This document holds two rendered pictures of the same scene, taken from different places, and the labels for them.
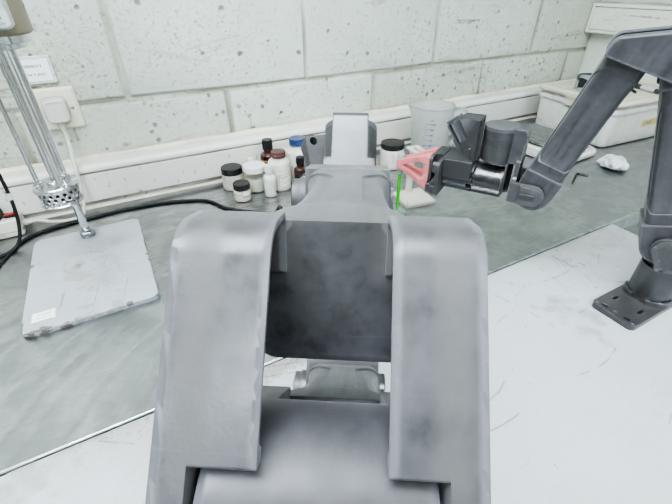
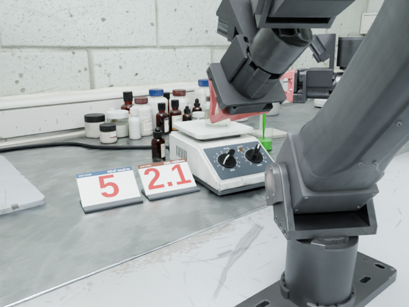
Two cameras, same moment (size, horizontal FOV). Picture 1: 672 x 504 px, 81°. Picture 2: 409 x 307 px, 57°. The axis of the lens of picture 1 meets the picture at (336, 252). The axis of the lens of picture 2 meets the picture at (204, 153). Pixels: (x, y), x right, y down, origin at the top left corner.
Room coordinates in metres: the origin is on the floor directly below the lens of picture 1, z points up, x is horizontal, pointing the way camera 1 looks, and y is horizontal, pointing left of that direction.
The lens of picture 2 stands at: (-0.06, 0.16, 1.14)
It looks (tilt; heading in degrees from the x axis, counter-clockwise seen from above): 17 degrees down; 350
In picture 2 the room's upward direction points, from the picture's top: straight up
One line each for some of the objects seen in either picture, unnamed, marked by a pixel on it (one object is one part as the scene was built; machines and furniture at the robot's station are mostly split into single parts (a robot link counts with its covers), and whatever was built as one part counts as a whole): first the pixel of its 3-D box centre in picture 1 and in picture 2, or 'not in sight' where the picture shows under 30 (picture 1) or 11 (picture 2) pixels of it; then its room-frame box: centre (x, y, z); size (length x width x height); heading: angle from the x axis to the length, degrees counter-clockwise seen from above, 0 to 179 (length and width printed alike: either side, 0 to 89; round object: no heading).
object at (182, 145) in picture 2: not in sight; (218, 152); (0.61, 0.01, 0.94); 0.22 x 0.13 x 0.08; 18
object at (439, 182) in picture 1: (456, 172); (316, 85); (0.69, -0.23, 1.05); 0.10 x 0.07 x 0.07; 149
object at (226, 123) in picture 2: not in sight; (216, 107); (0.62, 0.01, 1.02); 0.06 x 0.05 x 0.08; 145
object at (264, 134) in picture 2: (396, 215); (263, 136); (0.75, -0.13, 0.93); 0.04 x 0.04 x 0.06
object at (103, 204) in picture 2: not in sight; (109, 187); (0.51, 0.21, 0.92); 0.09 x 0.06 x 0.04; 107
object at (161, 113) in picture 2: (300, 172); (162, 118); (0.95, 0.09, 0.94); 0.03 x 0.03 x 0.08
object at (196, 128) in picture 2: not in sight; (212, 127); (0.63, 0.02, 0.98); 0.12 x 0.12 x 0.01; 18
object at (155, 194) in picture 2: not in sight; (168, 178); (0.53, 0.11, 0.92); 0.09 x 0.06 x 0.04; 107
